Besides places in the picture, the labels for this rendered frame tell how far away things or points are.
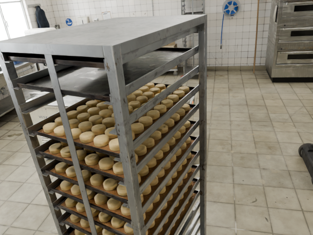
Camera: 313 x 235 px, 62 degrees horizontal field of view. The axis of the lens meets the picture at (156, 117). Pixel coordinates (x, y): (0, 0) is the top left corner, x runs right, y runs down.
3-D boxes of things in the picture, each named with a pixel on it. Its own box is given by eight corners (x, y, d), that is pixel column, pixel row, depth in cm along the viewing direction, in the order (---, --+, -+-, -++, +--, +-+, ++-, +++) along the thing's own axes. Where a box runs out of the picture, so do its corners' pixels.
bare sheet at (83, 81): (122, 49, 134) (122, 45, 133) (195, 51, 115) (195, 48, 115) (17, 87, 88) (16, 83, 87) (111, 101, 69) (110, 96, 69)
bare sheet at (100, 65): (120, 30, 130) (119, 27, 130) (195, 30, 111) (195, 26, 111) (9, 60, 84) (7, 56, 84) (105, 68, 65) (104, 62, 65)
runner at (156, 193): (196, 136, 138) (196, 131, 137) (201, 137, 137) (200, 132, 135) (125, 225, 89) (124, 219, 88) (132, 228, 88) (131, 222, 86)
